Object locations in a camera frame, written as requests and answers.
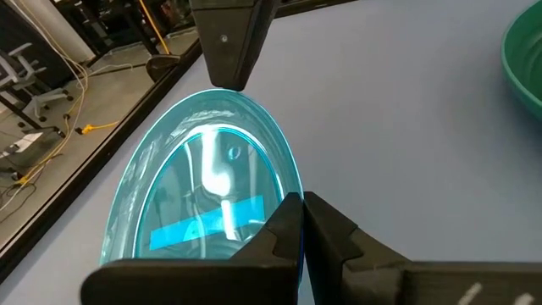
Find black frame bracket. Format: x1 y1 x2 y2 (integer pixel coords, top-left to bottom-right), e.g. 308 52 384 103
145 53 184 84

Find hanging yellow cable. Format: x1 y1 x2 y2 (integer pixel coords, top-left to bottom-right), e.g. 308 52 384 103
137 0 171 56

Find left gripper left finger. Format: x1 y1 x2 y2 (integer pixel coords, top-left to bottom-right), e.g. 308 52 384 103
80 191 305 305

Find black metal desk frame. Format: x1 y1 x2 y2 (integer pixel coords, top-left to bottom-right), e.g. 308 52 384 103
50 0 200 57

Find large green plastic plate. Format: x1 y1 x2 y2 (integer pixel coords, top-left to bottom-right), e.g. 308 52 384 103
501 0 542 112

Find clear blue plastic plate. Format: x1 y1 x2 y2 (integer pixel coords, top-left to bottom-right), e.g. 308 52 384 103
99 87 305 266

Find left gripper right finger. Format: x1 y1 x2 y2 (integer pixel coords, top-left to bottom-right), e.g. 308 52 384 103
303 191 542 305

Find white pillar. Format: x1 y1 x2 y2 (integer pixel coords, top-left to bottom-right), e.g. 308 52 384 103
16 0 97 64

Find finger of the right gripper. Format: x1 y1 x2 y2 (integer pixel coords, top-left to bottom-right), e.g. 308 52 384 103
189 0 281 92

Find white cables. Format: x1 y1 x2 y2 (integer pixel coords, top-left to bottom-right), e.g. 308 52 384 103
0 0 91 213

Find white paper sheet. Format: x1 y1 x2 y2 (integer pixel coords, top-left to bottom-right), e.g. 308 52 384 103
0 130 44 161

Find gray office chair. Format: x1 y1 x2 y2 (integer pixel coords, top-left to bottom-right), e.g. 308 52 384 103
0 41 76 130

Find yellow floor cable with connector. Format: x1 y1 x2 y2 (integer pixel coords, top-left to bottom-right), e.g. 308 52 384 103
14 119 123 188

